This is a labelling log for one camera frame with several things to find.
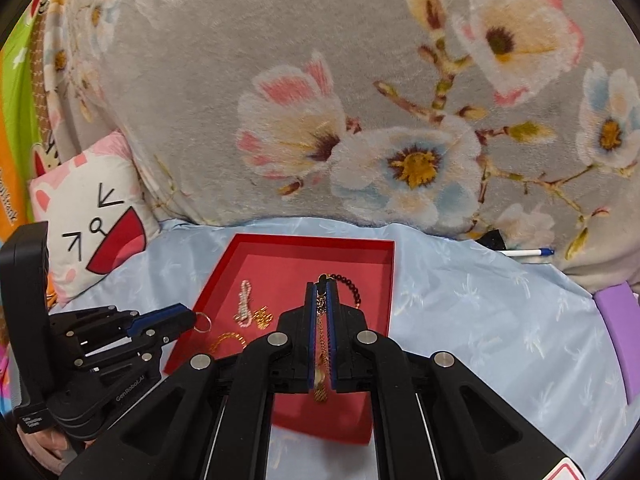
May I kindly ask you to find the grey floral blanket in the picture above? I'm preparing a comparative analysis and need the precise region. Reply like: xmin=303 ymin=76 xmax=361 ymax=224
xmin=42 ymin=0 xmax=640 ymax=293

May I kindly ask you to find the white pearl bracelet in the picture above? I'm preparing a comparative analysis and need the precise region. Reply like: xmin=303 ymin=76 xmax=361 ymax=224
xmin=233 ymin=280 xmax=257 ymax=328

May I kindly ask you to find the light blue patterned bedsheet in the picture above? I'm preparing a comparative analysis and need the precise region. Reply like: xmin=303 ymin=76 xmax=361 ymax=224
xmin=50 ymin=217 xmax=633 ymax=480

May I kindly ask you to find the red cardboard box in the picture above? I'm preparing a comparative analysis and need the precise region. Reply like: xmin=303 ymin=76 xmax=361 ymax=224
xmin=164 ymin=233 xmax=396 ymax=445

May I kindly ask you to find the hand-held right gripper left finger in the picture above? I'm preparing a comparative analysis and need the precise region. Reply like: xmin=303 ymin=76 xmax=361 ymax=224
xmin=60 ymin=280 xmax=323 ymax=480

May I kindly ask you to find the gold bangle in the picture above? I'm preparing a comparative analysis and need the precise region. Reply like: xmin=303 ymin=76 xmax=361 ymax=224
xmin=209 ymin=331 xmax=248 ymax=356

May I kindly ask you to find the white cat face cushion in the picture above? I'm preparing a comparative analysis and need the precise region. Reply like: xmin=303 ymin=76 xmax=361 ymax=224
xmin=28 ymin=131 xmax=161 ymax=305

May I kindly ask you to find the colourful play mat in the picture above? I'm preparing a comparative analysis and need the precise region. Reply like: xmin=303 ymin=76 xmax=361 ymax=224
xmin=0 ymin=0 xmax=56 ymax=241

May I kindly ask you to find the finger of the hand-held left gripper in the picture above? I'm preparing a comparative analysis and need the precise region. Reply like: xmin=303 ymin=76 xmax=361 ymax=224
xmin=75 ymin=332 xmax=173 ymax=377
xmin=50 ymin=304 xmax=196 ymax=346

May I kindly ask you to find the purple foam pad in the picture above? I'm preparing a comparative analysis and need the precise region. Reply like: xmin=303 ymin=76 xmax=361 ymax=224
xmin=593 ymin=281 xmax=640 ymax=406

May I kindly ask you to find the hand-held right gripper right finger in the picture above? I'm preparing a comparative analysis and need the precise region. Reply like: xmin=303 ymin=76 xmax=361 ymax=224
xmin=325 ymin=285 xmax=588 ymax=480

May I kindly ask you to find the person's left hand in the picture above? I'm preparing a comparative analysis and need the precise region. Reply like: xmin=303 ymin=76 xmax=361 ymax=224
xmin=22 ymin=430 xmax=91 ymax=478

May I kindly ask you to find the gold chain bracelet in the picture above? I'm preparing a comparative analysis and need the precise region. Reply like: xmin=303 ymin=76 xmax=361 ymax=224
xmin=312 ymin=305 xmax=333 ymax=403

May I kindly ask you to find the black bead bracelet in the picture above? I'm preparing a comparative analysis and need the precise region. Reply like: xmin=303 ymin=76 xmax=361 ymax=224
xmin=318 ymin=271 xmax=363 ymax=308

